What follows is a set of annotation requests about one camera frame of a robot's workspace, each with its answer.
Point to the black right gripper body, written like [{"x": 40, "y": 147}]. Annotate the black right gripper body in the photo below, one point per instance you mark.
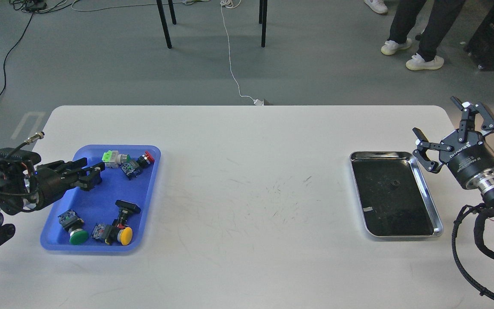
[{"x": 468, "y": 158}]

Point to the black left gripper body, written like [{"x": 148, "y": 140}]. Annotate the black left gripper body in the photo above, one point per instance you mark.
[{"x": 49, "y": 186}]

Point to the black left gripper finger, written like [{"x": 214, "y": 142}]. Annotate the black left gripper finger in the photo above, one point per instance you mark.
[
  {"x": 61, "y": 166},
  {"x": 83, "y": 178}
]

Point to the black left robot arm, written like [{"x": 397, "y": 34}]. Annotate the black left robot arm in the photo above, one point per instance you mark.
[{"x": 28, "y": 186}]

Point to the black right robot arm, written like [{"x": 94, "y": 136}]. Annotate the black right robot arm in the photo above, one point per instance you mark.
[{"x": 476, "y": 117}]

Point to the blue plastic tray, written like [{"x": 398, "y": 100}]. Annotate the blue plastic tray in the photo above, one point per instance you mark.
[{"x": 98, "y": 205}]

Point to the silver metal tray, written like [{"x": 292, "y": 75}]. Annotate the silver metal tray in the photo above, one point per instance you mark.
[{"x": 407, "y": 212}]

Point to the black table leg left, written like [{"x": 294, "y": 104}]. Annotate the black table leg left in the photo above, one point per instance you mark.
[{"x": 163, "y": 20}]

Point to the black table leg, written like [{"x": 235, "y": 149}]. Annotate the black table leg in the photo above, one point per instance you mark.
[
  {"x": 263, "y": 9},
  {"x": 163, "y": 20}
]

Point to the black table leg right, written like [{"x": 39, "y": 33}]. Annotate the black table leg right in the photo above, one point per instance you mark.
[{"x": 263, "y": 9}]

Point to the green white push button switch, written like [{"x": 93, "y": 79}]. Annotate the green white push button switch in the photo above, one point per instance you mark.
[{"x": 114, "y": 159}]

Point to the red push button switch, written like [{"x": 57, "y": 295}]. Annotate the red push button switch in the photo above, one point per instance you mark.
[{"x": 134, "y": 167}]

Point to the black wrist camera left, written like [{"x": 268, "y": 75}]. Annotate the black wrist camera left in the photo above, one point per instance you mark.
[{"x": 15, "y": 161}]

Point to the yellow push button switch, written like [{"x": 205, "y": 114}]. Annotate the yellow push button switch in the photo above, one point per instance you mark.
[{"x": 109, "y": 234}]

